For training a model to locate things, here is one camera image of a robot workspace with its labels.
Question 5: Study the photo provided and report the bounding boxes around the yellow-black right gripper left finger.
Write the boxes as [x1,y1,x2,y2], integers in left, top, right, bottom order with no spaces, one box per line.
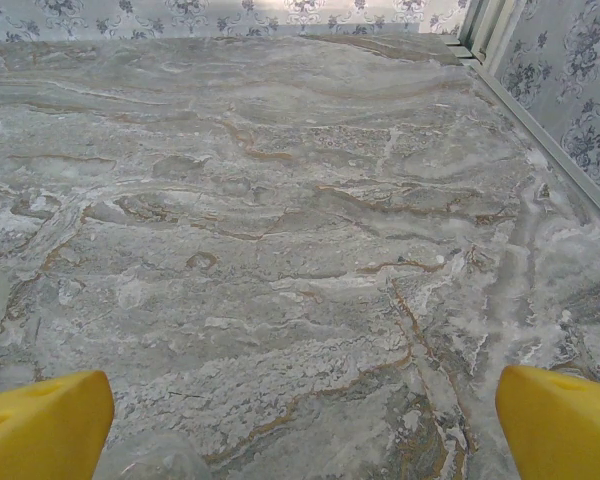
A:
[0,370,116,480]

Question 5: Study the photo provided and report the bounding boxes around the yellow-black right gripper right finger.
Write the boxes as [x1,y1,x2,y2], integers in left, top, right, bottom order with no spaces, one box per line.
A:
[496,364,600,480]

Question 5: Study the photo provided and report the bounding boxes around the aluminium frame side rail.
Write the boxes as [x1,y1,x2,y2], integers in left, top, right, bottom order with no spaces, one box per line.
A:
[472,59,600,236]

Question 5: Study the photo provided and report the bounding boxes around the aluminium frame post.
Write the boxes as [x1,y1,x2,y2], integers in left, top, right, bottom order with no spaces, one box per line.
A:
[454,0,514,69]

